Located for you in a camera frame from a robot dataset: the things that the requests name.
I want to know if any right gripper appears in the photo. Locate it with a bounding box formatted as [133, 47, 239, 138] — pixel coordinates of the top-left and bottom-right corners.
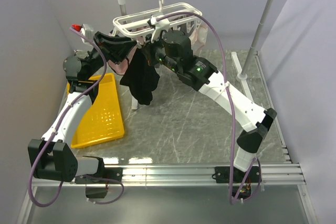
[141, 30, 181, 74]

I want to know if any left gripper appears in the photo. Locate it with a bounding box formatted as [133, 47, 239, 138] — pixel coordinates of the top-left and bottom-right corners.
[86, 31, 138, 80]

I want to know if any white clip hanger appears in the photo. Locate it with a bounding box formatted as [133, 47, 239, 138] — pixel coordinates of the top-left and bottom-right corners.
[112, 0, 202, 42]

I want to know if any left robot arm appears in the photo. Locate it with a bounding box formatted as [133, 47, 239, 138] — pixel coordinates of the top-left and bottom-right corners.
[28, 32, 136, 183]

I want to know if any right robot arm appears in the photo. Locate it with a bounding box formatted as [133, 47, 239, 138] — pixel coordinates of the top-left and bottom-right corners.
[142, 30, 277, 182]

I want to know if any pink underwear black trim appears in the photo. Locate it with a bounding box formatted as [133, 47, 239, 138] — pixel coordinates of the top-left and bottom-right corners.
[108, 30, 145, 76]

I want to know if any grey striped underwear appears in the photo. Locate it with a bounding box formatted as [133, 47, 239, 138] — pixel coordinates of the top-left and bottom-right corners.
[173, 20, 197, 37]

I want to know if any white underwear pink trim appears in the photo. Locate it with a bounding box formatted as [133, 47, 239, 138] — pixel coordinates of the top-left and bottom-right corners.
[189, 23, 208, 45]

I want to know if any white rack left foot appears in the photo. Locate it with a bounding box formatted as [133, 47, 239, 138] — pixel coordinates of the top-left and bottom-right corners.
[131, 97, 139, 110]

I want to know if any yellow plastic tray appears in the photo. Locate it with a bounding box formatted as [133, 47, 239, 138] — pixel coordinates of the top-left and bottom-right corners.
[71, 73, 125, 149]

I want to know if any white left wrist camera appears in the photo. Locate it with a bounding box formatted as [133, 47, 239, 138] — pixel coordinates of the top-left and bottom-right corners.
[71, 24, 95, 45]

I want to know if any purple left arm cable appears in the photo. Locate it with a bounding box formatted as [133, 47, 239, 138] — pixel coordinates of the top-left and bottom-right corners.
[28, 26, 125, 208]

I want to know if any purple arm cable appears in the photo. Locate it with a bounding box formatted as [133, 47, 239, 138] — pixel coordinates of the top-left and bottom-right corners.
[157, 12, 263, 206]
[28, 26, 125, 208]

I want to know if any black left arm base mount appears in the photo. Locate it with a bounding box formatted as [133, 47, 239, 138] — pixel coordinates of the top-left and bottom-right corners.
[75, 167, 123, 184]

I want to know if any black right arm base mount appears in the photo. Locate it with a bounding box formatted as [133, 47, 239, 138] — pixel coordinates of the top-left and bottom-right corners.
[212, 166, 262, 184]

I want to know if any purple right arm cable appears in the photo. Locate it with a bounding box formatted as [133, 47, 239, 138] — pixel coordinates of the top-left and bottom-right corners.
[157, 12, 263, 206]

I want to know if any aluminium table edge rail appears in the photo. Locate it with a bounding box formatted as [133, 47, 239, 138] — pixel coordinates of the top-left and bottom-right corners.
[28, 163, 307, 187]

